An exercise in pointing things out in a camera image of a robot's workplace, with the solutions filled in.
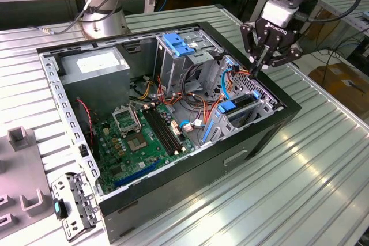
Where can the blue plastic drive latch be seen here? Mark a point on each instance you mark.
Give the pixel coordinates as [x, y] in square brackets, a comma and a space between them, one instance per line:
[178, 45]

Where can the metal optical drive cage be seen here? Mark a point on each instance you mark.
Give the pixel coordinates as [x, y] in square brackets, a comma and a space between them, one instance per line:
[170, 70]

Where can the brown cardboard box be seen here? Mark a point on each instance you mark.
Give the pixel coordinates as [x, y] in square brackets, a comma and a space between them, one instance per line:
[337, 81]

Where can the metal slat side table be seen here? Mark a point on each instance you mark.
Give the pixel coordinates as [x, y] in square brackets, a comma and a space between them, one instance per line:
[343, 4]

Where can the black RAM slot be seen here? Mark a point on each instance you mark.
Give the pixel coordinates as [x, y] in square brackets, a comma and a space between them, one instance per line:
[167, 130]
[158, 132]

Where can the hard disk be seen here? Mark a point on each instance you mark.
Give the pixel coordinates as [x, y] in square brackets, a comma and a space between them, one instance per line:
[230, 107]

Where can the green motherboard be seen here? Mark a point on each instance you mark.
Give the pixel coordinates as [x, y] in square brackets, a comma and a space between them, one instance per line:
[115, 153]

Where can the grey parts rack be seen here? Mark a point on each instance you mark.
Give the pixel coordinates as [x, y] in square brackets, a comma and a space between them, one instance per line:
[23, 168]

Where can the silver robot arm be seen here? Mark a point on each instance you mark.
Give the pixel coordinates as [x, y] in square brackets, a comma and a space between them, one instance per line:
[101, 18]

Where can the blue black bracket latch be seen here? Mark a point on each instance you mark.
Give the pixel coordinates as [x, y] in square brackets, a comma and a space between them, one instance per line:
[57, 208]

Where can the grey power supply unit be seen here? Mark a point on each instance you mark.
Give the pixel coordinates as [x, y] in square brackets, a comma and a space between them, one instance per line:
[95, 84]

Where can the blue expansion slot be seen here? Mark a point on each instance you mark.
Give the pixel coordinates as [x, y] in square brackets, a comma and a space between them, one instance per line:
[135, 175]

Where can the metal disk bay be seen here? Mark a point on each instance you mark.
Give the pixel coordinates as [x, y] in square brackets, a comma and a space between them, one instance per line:
[268, 105]

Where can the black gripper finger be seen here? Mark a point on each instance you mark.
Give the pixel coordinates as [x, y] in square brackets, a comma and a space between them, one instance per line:
[246, 38]
[288, 56]

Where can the black open PC case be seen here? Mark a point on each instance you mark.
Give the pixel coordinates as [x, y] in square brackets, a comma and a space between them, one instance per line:
[187, 182]

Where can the CPU socket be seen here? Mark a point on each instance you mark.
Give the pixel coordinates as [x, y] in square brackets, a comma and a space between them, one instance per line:
[135, 142]

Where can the metal card retention bracket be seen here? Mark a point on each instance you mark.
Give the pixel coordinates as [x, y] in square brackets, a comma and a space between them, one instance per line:
[83, 200]

